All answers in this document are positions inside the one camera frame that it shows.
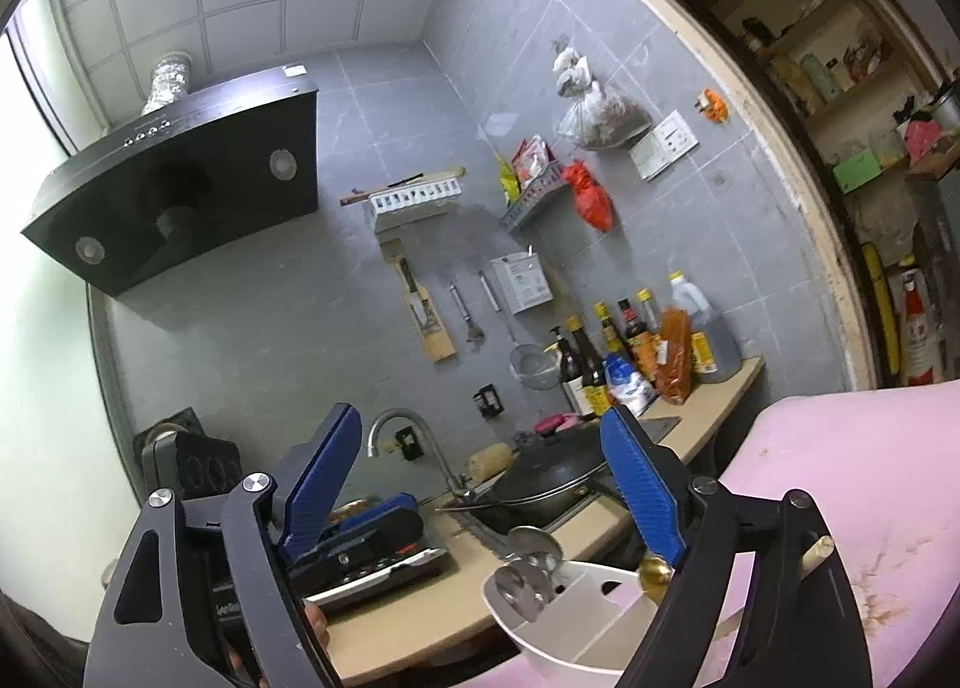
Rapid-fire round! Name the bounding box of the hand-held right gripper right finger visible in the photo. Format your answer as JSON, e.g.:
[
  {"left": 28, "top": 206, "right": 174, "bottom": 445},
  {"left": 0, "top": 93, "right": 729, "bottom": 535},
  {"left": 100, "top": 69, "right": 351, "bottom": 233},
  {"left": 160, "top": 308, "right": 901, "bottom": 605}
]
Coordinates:
[{"left": 600, "top": 405, "right": 875, "bottom": 688}]

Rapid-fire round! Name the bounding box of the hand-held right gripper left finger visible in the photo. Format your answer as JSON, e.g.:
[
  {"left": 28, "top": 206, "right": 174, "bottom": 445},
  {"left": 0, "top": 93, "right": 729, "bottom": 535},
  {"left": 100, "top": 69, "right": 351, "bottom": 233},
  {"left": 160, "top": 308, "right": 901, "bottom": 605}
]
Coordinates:
[{"left": 81, "top": 401, "right": 362, "bottom": 688}]

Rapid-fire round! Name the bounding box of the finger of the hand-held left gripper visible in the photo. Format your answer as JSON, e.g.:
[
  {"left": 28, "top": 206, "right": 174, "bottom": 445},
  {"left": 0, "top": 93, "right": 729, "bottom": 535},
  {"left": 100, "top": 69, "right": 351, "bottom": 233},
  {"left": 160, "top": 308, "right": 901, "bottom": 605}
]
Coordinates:
[
  {"left": 289, "top": 511, "right": 428, "bottom": 582},
  {"left": 324, "top": 495, "right": 419, "bottom": 535}
]

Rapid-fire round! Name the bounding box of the gold spoon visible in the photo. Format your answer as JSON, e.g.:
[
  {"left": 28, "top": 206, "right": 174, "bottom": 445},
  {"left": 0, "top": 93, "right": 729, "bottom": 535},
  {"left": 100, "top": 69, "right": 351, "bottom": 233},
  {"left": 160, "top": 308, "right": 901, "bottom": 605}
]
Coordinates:
[{"left": 637, "top": 557, "right": 676, "bottom": 603}]

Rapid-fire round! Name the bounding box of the white plastic utensil holder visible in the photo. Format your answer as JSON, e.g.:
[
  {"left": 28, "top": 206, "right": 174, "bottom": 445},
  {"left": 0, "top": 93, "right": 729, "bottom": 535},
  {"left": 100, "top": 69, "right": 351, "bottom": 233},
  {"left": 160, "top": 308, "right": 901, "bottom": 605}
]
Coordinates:
[{"left": 480, "top": 559, "right": 676, "bottom": 675}]

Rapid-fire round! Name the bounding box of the large steel spoon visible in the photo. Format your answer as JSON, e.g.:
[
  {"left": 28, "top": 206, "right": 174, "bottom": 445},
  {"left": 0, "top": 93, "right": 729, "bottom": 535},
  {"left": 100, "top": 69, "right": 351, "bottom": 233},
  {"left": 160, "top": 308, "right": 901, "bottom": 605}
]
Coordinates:
[{"left": 496, "top": 562, "right": 553, "bottom": 623}]

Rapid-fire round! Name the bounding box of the wooden chopstick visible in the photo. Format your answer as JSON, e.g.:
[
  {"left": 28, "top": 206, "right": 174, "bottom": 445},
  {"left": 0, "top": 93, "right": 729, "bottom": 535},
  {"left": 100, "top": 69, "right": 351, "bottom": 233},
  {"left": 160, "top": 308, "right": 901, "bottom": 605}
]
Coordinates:
[{"left": 709, "top": 536, "right": 835, "bottom": 648}]

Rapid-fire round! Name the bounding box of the person's left hand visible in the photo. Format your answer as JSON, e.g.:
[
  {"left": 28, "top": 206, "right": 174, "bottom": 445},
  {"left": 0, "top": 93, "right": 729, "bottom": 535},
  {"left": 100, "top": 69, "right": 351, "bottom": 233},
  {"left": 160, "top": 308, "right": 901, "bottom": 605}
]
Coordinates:
[{"left": 302, "top": 599, "right": 333, "bottom": 665}]

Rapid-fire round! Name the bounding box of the steel faucet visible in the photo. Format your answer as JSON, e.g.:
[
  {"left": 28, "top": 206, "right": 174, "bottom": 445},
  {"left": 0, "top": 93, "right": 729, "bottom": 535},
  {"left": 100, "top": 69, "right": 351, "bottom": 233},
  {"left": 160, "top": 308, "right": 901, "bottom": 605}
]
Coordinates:
[{"left": 367, "top": 409, "right": 470, "bottom": 501}]

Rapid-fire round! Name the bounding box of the black wok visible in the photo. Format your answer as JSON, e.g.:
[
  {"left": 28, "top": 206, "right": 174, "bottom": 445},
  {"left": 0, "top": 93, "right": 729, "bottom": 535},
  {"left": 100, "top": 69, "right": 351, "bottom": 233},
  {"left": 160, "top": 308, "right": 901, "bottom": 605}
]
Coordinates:
[{"left": 439, "top": 425, "right": 623, "bottom": 525}]

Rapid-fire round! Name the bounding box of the blue white packet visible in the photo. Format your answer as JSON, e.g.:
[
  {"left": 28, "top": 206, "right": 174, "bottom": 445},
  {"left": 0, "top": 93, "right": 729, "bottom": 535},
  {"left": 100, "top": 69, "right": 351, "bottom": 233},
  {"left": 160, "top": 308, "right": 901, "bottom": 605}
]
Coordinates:
[{"left": 604, "top": 354, "right": 661, "bottom": 419}]

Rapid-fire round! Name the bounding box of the beige loofah sponge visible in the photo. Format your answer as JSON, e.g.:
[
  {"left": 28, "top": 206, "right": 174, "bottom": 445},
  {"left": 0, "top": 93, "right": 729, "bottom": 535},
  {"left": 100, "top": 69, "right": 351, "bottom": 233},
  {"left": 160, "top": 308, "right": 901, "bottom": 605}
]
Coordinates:
[{"left": 469, "top": 444, "right": 515, "bottom": 483}]

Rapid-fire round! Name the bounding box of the black box with holes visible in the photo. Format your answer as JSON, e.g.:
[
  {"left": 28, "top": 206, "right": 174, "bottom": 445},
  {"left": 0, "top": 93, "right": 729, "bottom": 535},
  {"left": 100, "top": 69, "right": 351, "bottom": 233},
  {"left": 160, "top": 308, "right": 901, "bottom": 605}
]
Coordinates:
[{"left": 135, "top": 410, "right": 242, "bottom": 509}]

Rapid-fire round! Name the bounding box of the dark soy sauce bottle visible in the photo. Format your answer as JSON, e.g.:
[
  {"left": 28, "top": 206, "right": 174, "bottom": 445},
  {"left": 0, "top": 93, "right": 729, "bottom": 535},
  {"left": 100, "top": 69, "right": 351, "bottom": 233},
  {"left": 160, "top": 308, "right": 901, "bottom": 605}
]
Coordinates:
[{"left": 566, "top": 316, "right": 610, "bottom": 419}]

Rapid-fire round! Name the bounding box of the orange spice packet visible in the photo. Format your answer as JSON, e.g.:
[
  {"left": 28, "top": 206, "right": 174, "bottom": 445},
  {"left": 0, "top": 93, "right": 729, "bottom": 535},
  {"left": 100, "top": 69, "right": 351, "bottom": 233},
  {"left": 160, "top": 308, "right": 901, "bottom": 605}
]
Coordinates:
[{"left": 656, "top": 307, "right": 695, "bottom": 404}]

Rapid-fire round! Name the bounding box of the black pump bottle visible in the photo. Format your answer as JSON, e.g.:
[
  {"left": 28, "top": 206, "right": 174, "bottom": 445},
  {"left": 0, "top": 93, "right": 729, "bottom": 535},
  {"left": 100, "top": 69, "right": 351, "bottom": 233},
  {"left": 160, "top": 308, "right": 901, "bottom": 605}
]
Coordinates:
[{"left": 553, "top": 325, "right": 586, "bottom": 415}]

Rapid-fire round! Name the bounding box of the red-labelled sauce bottle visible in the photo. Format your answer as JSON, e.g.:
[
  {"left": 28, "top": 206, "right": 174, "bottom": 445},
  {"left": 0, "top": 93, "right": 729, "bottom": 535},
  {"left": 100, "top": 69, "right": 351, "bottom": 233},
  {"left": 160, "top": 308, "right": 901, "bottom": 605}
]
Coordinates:
[{"left": 616, "top": 298, "right": 655, "bottom": 374}]

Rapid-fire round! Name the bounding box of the steel mesh strainer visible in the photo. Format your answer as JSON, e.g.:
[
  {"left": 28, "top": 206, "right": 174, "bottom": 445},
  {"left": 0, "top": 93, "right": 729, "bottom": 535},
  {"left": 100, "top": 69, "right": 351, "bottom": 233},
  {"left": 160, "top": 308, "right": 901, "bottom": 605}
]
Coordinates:
[{"left": 478, "top": 270, "right": 562, "bottom": 389}]

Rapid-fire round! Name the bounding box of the yellow-capped sauce bottle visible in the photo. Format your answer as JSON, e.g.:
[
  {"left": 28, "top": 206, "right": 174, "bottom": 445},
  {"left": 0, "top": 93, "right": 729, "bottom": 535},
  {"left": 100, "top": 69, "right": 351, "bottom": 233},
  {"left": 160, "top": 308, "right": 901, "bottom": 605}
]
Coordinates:
[{"left": 592, "top": 301, "right": 623, "bottom": 360}]

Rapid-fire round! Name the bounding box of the large oil jug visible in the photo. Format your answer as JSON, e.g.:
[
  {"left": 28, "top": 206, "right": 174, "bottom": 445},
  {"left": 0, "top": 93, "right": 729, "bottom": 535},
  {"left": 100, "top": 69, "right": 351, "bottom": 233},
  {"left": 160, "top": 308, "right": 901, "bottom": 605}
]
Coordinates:
[{"left": 667, "top": 271, "right": 743, "bottom": 385}]

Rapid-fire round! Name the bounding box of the wooden knife holder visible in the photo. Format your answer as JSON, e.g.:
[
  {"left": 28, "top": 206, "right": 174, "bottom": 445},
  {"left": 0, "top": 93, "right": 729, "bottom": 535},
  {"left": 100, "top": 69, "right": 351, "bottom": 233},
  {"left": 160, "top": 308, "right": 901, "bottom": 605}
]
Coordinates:
[{"left": 379, "top": 238, "right": 458, "bottom": 364}]

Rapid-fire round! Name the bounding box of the steel peeler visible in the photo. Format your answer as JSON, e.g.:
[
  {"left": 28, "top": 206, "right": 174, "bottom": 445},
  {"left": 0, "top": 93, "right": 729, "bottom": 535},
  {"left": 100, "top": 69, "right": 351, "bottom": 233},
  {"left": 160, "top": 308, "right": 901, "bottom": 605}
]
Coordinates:
[{"left": 448, "top": 283, "right": 485, "bottom": 344}]

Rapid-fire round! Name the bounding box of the pink table cloth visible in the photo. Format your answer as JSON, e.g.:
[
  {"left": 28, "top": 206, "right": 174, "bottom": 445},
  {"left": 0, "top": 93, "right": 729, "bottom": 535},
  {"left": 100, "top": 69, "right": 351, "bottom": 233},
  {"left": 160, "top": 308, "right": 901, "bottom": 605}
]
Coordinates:
[{"left": 420, "top": 379, "right": 960, "bottom": 688}]

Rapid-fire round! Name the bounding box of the red plastic bag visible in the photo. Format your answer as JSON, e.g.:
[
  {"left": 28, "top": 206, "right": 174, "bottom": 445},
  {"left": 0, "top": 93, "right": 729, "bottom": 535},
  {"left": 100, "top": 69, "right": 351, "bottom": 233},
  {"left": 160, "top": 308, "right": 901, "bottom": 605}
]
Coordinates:
[{"left": 562, "top": 161, "right": 614, "bottom": 233}]

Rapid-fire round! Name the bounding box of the yellow tool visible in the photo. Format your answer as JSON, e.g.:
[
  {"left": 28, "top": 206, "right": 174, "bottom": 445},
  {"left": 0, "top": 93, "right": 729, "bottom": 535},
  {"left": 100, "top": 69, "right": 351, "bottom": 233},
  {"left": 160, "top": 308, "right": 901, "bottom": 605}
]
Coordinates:
[{"left": 862, "top": 245, "right": 901, "bottom": 374}]

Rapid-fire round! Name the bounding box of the red and white canister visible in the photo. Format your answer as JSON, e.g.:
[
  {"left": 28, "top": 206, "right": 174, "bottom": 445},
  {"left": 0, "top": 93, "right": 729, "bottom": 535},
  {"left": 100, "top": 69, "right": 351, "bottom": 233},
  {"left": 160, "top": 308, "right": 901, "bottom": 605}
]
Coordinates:
[{"left": 896, "top": 260, "right": 946, "bottom": 387}]

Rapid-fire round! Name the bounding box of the black range hood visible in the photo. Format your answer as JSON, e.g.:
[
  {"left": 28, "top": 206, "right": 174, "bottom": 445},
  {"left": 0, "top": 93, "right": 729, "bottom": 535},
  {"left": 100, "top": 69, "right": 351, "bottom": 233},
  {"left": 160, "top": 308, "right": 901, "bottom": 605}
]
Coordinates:
[{"left": 21, "top": 74, "right": 320, "bottom": 299}]

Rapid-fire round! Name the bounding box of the red snack packet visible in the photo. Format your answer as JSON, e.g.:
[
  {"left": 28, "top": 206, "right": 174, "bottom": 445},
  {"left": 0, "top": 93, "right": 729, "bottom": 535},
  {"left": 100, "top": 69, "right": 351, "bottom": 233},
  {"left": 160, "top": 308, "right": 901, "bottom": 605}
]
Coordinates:
[{"left": 512, "top": 136, "right": 556, "bottom": 190}]

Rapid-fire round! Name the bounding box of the clear plastic bag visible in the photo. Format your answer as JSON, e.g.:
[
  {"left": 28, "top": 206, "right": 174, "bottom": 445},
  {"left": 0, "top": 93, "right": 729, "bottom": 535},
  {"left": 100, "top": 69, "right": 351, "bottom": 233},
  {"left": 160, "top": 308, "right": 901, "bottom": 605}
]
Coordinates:
[{"left": 553, "top": 46, "right": 652, "bottom": 150}]

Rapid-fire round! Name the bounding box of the green box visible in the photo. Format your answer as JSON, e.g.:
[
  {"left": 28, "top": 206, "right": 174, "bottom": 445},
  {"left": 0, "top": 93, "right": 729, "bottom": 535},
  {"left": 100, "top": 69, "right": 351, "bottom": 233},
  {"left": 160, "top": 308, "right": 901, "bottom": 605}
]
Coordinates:
[{"left": 832, "top": 154, "right": 884, "bottom": 195}]

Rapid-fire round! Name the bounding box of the grey cabinet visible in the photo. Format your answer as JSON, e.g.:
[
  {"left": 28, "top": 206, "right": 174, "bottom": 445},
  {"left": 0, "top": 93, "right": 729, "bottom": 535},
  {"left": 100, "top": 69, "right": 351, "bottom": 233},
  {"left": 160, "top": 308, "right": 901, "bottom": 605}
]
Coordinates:
[{"left": 904, "top": 163, "right": 960, "bottom": 299}]

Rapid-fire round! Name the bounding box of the wooden shelf unit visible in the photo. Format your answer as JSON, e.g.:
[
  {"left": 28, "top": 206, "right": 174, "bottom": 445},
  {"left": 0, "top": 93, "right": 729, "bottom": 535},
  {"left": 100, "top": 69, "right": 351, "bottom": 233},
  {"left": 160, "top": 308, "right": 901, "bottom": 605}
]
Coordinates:
[{"left": 705, "top": 0, "right": 960, "bottom": 194}]

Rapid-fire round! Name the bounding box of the steel pot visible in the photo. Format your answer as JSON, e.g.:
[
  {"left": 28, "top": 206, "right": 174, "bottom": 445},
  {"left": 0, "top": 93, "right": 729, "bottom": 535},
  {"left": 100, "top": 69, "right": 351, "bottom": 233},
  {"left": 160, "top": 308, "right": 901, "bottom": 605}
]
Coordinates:
[{"left": 930, "top": 83, "right": 960, "bottom": 134}]

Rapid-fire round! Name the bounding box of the white wall box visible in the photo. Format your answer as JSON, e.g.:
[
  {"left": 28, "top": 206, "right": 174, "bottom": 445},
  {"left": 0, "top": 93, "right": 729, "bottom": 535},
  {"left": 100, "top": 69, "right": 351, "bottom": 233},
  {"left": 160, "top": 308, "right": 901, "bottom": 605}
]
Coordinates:
[{"left": 490, "top": 249, "right": 554, "bottom": 314}]

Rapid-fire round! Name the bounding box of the white plastic wall basket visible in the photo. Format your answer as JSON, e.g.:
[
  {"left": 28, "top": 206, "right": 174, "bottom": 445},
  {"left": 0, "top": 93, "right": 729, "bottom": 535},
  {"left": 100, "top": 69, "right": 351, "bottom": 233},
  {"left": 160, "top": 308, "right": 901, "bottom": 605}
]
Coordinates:
[{"left": 365, "top": 175, "right": 460, "bottom": 233}]

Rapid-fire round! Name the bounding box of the grey wall shelf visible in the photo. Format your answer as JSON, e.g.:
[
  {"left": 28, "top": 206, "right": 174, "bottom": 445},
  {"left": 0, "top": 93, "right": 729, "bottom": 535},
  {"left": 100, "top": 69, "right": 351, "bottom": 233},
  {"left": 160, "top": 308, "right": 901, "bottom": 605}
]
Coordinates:
[{"left": 501, "top": 163, "right": 571, "bottom": 233}]

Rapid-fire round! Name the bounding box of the white wall switch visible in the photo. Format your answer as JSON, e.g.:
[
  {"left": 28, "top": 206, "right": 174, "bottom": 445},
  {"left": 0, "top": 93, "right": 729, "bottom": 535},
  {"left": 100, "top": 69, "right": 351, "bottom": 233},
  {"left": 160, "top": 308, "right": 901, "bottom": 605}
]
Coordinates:
[{"left": 628, "top": 133, "right": 670, "bottom": 180}]

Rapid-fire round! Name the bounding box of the white wall socket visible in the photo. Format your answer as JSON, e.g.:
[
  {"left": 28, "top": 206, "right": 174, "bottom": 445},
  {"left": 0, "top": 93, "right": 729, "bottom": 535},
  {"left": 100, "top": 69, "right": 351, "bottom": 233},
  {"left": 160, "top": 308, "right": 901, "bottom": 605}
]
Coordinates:
[{"left": 651, "top": 110, "right": 700, "bottom": 158}]

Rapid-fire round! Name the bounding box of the wooden door frame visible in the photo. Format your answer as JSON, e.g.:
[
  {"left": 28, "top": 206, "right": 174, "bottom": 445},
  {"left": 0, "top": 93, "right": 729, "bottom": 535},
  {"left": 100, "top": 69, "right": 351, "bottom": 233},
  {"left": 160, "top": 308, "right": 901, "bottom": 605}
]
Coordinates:
[{"left": 544, "top": 0, "right": 960, "bottom": 393}]

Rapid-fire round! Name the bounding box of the foil exhaust duct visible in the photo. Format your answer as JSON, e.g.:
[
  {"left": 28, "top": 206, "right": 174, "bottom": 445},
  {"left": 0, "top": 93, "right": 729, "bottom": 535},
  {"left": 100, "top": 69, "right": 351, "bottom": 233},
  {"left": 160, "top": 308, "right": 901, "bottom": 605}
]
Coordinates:
[{"left": 141, "top": 50, "right": 194, "bottom": 119}]

